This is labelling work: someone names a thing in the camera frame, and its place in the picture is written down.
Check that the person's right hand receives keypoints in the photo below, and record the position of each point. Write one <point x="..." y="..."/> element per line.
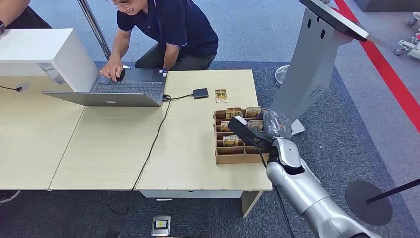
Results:
<point x="111" y="70"/>

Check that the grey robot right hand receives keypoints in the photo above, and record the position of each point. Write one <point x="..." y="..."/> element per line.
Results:
<point x="277" y="126"/>

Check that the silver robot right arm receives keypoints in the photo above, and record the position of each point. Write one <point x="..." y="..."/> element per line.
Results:
<point x="305" y="190"/>

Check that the person's right forearm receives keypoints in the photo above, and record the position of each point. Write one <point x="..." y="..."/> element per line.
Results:
<point x="120" y="47"/>

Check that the person's left forearm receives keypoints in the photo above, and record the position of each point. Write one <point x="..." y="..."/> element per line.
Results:
<point x="170" y="56"/>

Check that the yellow printed card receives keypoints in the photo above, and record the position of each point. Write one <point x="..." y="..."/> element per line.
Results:
<point x="220" y="96"/>
<point x="233" y="112"/>
<point x="230" y="141"/>
<point x="255" y="125"/>
<point x="252" y="112"/>
<point x="225" y="126"/>

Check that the wooden card organizer box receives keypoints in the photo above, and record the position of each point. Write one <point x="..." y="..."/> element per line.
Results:
<point x="234" y="158"/>

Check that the person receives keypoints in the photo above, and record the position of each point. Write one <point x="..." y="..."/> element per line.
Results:
<point x="177" y="29"/>
<point x="26" y="19"/>

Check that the grey laptop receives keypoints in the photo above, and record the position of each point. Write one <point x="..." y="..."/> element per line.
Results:
<point x="131" y="87"/>

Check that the slanted metal pole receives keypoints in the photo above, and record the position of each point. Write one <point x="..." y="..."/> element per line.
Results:
<point x="95" y="31"/>

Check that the round silver stand base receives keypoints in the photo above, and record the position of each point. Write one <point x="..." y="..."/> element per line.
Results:
<point x="282" y="76"/>

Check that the clear plastic piece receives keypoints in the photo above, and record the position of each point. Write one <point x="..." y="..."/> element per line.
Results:
<point x="52" y="75"/>

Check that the grey kiosk stand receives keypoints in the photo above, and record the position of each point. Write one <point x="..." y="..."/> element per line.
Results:
<point x="308" y="72"/>

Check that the white desk riser box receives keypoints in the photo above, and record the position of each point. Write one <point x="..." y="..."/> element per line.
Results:
<point x="39" y="46"/>

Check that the wooden desk leg panel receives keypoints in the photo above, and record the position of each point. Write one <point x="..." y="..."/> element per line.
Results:
<point x="251" y="202"/>

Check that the small black adapter box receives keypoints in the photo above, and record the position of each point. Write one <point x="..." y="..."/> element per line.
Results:
<point x="200" y="93"/>

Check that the black wristwatch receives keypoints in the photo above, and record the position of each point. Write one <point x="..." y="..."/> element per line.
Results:
<point x="2" y="27"/>

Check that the black stanchion with round base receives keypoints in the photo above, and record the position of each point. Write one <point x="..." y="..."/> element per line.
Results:
<point x="367" y="203"/>

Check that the kiosk screen panel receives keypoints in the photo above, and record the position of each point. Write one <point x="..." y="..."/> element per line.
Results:
<point x="331" y="18"/>

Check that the metal floor socket box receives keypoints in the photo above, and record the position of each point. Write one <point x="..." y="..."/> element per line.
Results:
<point x="160" y="225"/>

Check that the white wheeled cart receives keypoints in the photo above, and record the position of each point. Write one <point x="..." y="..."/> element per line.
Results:
<point x="411" y="46"/>

